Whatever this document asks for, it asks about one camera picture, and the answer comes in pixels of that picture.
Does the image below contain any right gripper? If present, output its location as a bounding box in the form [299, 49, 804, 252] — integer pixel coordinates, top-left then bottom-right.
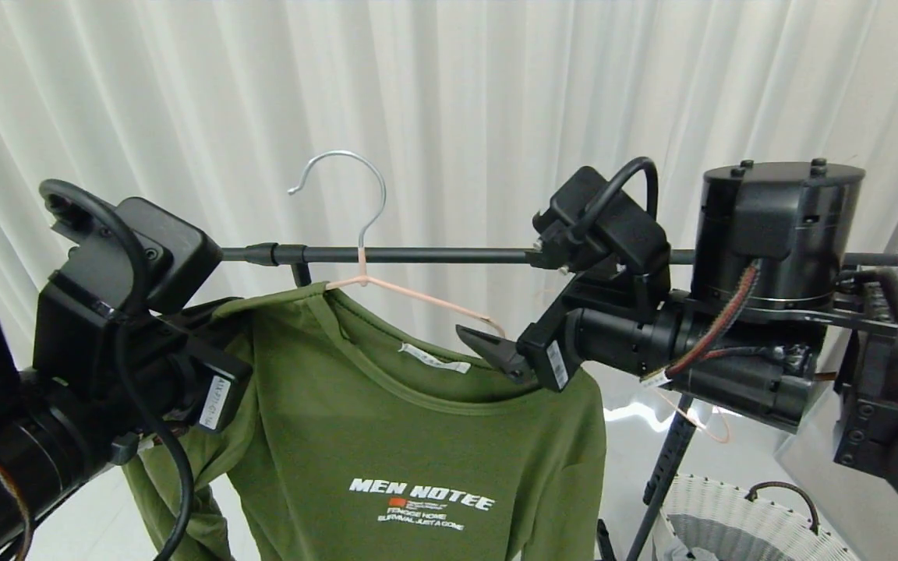
[515, 296, 691, 392]

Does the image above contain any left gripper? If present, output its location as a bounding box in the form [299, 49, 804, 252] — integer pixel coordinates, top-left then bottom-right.
[129, 335, 253, 434]

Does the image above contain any green printed shirt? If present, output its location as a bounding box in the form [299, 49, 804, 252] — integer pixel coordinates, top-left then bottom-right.
[123, 282, 607, 561]

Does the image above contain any black clothes rack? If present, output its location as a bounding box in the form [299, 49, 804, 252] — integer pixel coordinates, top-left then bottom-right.
[219, 243, 898, 561]

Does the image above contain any white laundry basket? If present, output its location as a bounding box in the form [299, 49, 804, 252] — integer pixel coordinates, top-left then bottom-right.
[650, 474, 861, 561]

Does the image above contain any white curtain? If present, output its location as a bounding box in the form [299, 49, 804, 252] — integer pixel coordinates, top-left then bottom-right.
[0, 0, 898, 437]

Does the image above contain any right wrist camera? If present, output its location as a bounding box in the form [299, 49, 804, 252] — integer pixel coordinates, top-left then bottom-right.
[531, 166, 672, 277]

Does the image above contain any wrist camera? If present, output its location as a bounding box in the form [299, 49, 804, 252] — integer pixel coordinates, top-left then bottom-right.
[38, 179, 224, 316]
[531, 166, 672, 277]

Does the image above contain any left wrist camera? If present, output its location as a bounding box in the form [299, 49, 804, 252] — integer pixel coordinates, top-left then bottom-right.
[38, 179, 224, 316]

